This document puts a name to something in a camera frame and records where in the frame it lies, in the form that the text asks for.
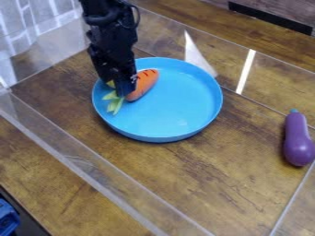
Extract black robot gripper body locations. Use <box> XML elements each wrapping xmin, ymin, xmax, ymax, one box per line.
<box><xmin>79</xmin><ymin>0</ymin><xmax>140</xmax><ymax>69</ymax></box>

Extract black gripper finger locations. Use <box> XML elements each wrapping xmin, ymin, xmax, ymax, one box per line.
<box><xmin>115</xmin><ymin>65</ymin><xmax>137</xmax><ymax>97</ymax></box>
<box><xmin>87</xmin><ymin>50</ymin><xmax>113</xmax><ymax>83</ymax></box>

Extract orange toy carrot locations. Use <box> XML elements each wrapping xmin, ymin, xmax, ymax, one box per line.
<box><xmin>103</xmin><ymin>68</ymin><xmax>160</xmax><ymax>114</ymax></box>

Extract yellow toy lemon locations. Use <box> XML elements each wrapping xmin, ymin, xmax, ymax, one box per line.
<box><xmin>105</xmin><ymin>80</ymin><xmax>116</xmax><ymax>89</ymax></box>

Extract blue round plate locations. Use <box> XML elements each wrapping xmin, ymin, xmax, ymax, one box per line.
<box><xmin>91</xmin><ymin>57</ymin><xmax>223</xmax><ymax>143</ymax></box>

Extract black bar in background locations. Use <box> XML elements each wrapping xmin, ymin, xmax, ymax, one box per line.
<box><xmin>228</xmin><ymin>1</ymin><xmax>314</xmax><ymax>36</ymax></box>

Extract purple toy eggplant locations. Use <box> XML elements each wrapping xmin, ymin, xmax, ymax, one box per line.
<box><xmin>283</xmin><ymin>109</ymin><xmax>315</xmax><ymax>167</ymax></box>

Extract blue object at corner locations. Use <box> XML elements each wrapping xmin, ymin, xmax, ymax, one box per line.
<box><xmin>0</xmin><ymin>198</ymin><xmax>20</xmax><ymax>236</ymax></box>

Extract clear acrylic enclosure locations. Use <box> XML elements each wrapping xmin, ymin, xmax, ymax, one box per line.
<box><xmin>0</xmin><ymin>0</ymin><xmax>315</xmax><ymax>236</ymax></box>

